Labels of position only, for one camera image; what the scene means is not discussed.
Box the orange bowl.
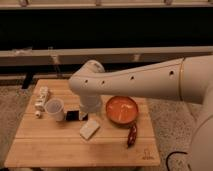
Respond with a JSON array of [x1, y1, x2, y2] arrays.
[[105, 96, 139, 125]]

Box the black rectangular block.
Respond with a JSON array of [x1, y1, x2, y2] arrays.
[[66, 110, 79, 121]]

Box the white sponge block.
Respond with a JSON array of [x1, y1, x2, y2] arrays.
[[79, 119, 100, 140]]

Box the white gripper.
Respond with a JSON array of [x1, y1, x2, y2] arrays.
[[79, 95, 102, 121]]

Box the translucent plastic cup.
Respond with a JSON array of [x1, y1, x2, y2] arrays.
[[44, 98, 65, 122]]

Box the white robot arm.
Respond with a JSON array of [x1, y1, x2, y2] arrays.
[[69, 55, 213, 171]]

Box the wooden table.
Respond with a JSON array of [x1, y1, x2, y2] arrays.
[[4, 78, 162, 169]]

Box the black cable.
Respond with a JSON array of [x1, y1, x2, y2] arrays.
[[165, 150, 192, 171]]

